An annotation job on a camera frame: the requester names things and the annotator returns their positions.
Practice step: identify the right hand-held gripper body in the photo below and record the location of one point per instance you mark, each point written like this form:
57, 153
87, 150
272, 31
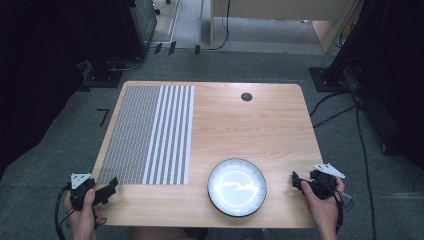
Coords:
322, 186

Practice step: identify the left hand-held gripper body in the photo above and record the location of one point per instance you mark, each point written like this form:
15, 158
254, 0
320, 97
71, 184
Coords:
80, 191

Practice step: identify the white plate with dark rim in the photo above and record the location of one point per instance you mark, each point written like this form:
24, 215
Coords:
237, 187

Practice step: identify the person's right hand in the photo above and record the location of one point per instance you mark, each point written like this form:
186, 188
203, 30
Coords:
321, 210

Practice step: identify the person's left hand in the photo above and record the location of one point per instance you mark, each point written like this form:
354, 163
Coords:
81, 221

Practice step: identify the grey striped placemat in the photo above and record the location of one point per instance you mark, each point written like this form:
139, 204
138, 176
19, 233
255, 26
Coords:
140, 136

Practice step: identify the black angled tape mark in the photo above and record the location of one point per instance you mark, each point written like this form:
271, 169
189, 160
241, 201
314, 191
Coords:
104, 115

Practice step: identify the black stand base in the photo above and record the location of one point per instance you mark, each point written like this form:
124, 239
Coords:
103, 78
328, 81

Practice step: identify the person's legs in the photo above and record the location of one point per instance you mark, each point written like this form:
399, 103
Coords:
200, 234

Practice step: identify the black tape strip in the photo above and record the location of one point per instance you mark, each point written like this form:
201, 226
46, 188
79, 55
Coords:
158, 48
197, 49
172, 48

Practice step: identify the dark green cabinet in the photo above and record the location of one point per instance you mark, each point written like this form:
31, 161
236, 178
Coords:
145, 23

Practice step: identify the light wooden desk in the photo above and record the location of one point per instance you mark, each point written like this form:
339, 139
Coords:
283, 8

